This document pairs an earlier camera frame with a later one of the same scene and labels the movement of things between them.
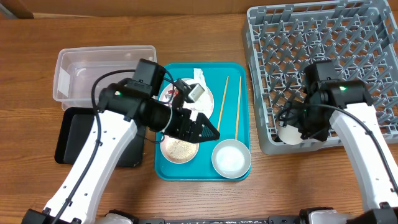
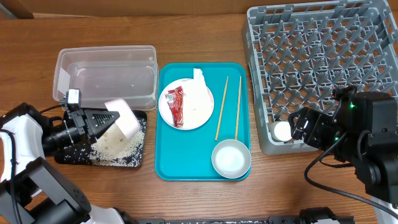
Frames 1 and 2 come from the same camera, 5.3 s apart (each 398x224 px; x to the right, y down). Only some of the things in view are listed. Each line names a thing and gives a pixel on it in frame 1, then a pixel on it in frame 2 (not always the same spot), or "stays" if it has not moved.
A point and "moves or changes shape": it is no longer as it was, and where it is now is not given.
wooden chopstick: [238, 109] stays
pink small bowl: [177, 151] moves or changes shape
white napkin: [203, 104] stays
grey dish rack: [360, 37] stays
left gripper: [193, 134] -> [81, 117]
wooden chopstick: [222, 103] stays
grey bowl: [231, 158] stays
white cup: [290, 135] moves or changes shape
